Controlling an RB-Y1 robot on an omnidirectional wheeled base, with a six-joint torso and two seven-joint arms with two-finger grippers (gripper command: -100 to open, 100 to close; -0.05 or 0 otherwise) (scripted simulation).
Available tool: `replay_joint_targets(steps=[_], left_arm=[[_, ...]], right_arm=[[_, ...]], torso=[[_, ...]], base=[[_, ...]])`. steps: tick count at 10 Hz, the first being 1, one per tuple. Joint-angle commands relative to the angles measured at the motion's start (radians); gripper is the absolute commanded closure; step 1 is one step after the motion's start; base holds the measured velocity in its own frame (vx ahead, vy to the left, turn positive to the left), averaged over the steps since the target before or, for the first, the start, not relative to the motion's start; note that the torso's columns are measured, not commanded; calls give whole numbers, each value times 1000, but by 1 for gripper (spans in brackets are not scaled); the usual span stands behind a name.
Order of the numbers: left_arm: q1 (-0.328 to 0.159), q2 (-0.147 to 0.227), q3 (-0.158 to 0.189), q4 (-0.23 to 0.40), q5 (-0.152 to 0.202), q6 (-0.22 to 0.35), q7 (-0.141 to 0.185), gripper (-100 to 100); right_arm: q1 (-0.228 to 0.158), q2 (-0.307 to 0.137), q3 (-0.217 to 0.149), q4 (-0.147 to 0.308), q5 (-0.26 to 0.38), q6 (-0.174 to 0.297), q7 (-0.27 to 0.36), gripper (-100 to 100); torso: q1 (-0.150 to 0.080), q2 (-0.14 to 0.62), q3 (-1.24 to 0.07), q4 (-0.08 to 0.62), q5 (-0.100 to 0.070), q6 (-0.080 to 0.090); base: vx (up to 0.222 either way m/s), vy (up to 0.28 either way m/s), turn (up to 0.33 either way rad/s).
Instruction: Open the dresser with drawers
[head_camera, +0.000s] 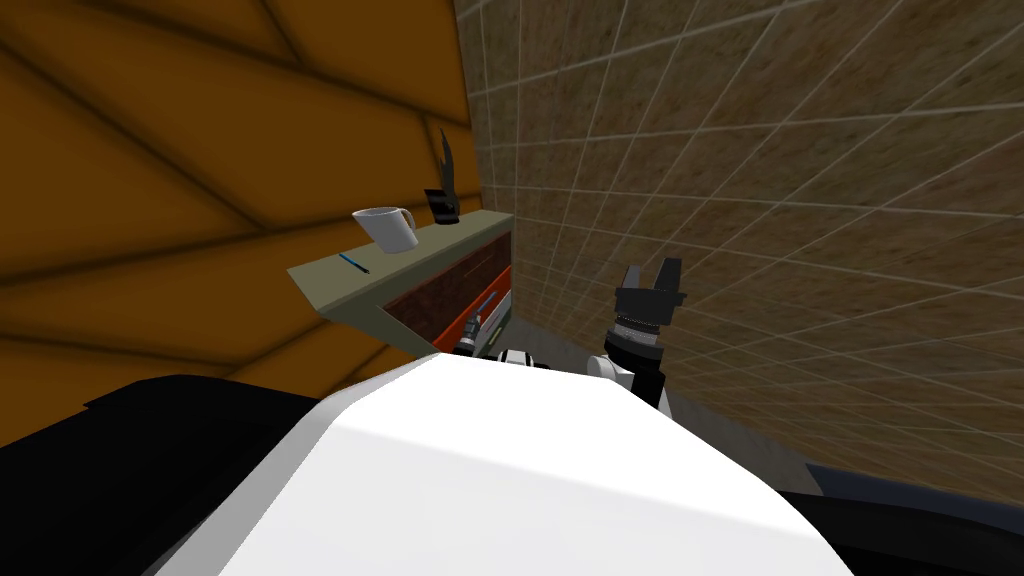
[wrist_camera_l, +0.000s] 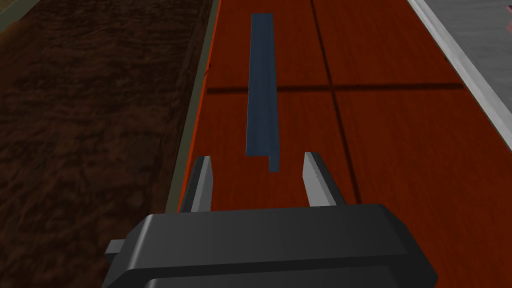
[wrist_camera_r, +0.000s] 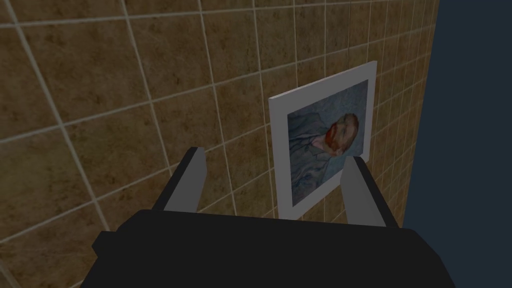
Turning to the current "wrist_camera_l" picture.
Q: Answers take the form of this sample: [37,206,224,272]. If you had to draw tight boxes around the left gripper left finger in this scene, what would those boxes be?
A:
[178,155,214,213]

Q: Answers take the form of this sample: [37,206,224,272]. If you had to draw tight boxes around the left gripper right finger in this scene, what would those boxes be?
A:
[302,151,347,208]

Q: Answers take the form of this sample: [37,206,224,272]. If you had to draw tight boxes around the red wooden cupboard door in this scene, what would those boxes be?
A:
[311,0,512,288]
[177,0,363,213]

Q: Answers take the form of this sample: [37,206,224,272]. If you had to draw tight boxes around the blue bar handle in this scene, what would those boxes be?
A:
[245,12,281,174]

